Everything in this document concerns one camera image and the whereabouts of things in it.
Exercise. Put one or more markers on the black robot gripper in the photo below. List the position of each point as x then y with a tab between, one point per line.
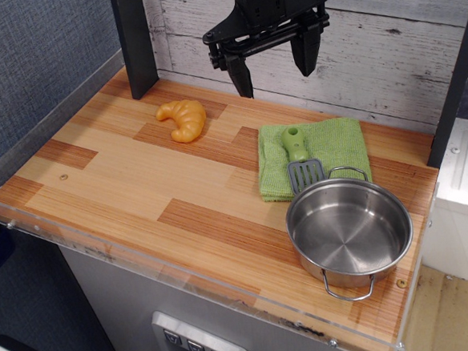
258	25

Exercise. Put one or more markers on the green folded cloth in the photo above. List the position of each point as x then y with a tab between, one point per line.
336	142

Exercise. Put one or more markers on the dark left vertical post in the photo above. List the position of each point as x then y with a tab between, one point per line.
135	40

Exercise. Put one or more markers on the grey control panel with buttons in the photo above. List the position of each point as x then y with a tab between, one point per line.
173	334

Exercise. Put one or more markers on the white ribbed side box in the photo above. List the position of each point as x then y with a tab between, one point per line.
453	174

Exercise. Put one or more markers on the clear acrylic table guard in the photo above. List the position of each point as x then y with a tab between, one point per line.
181	228

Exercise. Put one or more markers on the orange plastic croissant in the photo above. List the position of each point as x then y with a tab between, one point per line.
189	117

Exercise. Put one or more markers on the stainless steel pot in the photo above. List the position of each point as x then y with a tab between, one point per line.
348	233

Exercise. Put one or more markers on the brass screw right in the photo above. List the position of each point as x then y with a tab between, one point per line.
401	283

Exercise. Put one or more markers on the green handled grey spatula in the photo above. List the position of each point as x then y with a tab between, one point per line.
303	170

